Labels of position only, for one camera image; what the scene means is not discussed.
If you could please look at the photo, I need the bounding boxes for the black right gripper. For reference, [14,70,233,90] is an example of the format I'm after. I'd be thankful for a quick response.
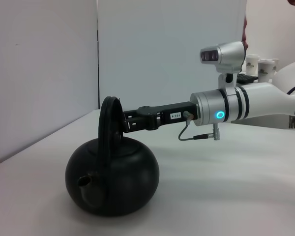
[123,101,199,134]

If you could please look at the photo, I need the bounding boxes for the black round teapot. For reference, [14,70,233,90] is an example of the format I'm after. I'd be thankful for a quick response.
[65,95,160,217]

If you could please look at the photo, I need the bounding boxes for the black keyboard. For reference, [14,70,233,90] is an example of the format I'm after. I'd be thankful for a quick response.
[236,73,259,84]

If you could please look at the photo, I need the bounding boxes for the white paper cup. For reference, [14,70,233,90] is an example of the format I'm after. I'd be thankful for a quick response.
[245,54,261,76]
[271,57,280,75]
[257,58,276,82]

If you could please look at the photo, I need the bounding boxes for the person in red clothing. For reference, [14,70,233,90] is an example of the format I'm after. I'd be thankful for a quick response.
[242,13,249,51]

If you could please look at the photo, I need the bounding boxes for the right gripper cable with plug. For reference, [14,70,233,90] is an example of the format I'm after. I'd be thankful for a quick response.
[178,110,221,142]

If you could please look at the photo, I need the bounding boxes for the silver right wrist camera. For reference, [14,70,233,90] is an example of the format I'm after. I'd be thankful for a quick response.
[200,41,245,95]

